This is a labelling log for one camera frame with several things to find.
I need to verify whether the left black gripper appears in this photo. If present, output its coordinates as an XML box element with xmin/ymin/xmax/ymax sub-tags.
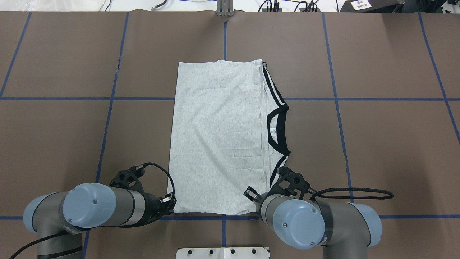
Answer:
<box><xmin>145</xmin><ymin>193</ymin><xmax>177</xmax><ymax>220</ymax></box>

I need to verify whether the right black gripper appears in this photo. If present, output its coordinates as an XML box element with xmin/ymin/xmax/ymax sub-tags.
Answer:
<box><xmin>244</xmin><ymin>186</ymin><xmax>277</xmax><ymax>210</ymax></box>

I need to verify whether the grey t-shirt with cartoon print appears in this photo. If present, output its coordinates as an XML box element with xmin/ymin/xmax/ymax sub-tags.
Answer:
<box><xmin>168</xmin><ymin>59</ymin><xmax>290</xmax><ymax>216</ymax></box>

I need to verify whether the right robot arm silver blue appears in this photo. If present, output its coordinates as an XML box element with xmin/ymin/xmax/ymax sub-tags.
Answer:
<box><xmin>244</xmin><ymin>187</ymin><xmax>383</xmax><ymax>259</ymax></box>

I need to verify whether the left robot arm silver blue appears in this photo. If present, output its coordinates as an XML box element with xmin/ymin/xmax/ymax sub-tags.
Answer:
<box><xmin>11</xmin><ymin>183</ymin><xmax>176</xmax><ymax>259</ymax></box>

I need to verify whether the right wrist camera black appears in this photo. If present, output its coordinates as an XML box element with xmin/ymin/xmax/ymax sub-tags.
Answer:
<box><xmin>268</xmin><ymin>166</ymin><xmax>311</xmax><ymax>200</ymax></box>

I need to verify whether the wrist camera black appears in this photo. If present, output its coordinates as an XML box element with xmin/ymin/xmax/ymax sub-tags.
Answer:
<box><xmin>109</xmin><ymin>165</ymin><xmax>145</xmax><ymax>193</ymax></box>
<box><xmin>268</xmin><ymin>166</ymin><xmax>311</xmax><ymax>200</ymax></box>

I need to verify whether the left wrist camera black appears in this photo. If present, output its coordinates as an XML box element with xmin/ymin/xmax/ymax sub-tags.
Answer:
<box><xmin>109</xmin><ymin>165</ymin><xmax>145</xmax><ymax>193</ymax></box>

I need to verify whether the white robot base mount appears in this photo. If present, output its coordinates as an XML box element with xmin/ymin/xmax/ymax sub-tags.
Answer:
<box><xmin>175</xmin><ymin>247</ymin><xmax>271</xmax><ymax>259</ymax></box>

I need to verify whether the black braided cable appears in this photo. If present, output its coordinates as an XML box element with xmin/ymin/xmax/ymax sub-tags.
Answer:
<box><xmin>309</xmin><ymin>187</ymin><xmax>394</xmax><ymax>201</ymax></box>

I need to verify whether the aluminium frame post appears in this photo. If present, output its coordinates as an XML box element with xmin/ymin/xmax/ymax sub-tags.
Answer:
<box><xmin>216</xmin><ymin>0</ymin><xmax>234</xmax><ymax>17</ymax></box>

